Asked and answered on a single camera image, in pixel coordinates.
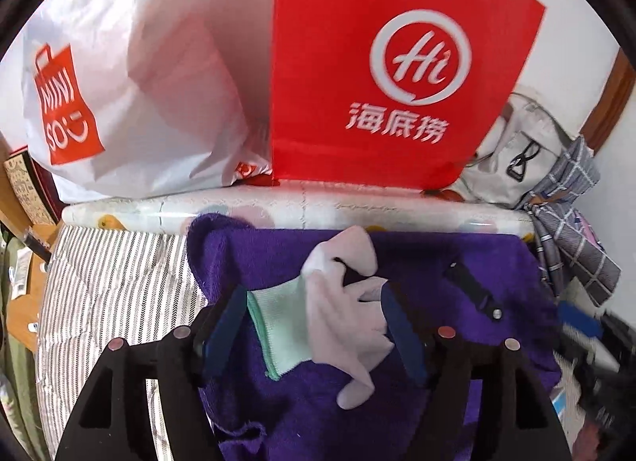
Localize wooden nightstand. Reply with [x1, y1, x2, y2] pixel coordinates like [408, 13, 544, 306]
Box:
[0, 178, 60, 353]

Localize purple towel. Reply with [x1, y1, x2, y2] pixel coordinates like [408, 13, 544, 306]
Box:
[186, 213, 562, 461]

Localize rolled patterned white mat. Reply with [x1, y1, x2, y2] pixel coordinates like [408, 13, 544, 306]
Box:
[62, 183, 535, 243]

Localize white plastic shopping bag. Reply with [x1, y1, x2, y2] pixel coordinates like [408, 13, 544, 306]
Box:
[20, 0, 279, 203]

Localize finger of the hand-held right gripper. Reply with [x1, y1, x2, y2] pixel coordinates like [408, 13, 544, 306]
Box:
[556, 302, 604, 343]

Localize white tube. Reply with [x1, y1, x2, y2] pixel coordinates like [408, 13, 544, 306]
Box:
[12, 247, 31, 299]

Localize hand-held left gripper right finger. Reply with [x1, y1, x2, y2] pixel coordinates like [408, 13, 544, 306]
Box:
[380, 282, 572, 461]

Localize red white packet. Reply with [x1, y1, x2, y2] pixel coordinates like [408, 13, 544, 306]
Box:
[233, 160, 274, 184]

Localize grey plaid cloth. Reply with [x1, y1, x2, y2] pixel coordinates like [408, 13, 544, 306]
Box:
[517, 136, 622, 308]

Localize black watch strap with pin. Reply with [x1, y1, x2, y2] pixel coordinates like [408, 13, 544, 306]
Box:
[444, 260, 502, 320]

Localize red paper bag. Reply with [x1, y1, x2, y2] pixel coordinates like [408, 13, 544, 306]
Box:
[268, 0, 547, 194]

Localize patterned brown book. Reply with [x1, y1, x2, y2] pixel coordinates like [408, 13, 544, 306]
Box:
[5, 150, 58, 226]

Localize white glove with green cuff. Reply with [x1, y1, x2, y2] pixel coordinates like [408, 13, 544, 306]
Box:
[247, 225, 393, 409]

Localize grey backpack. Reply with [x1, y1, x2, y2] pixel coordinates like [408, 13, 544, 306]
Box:
[457, 91, 582, 208]

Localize olive green cloth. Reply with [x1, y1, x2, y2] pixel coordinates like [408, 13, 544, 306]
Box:
[0, 237, 50, 461]

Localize wooden door frame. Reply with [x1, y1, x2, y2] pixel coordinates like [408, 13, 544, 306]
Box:
[581, 51, 636, 154]

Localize black cylinder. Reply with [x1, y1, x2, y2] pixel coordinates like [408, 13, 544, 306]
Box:
[22, 229, 53, 263]

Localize striped mattress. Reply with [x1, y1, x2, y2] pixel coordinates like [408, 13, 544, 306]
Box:
[35, 225, 219, 461]

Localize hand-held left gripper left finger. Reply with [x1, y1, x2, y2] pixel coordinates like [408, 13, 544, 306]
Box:
[54, 286, 249, 461]

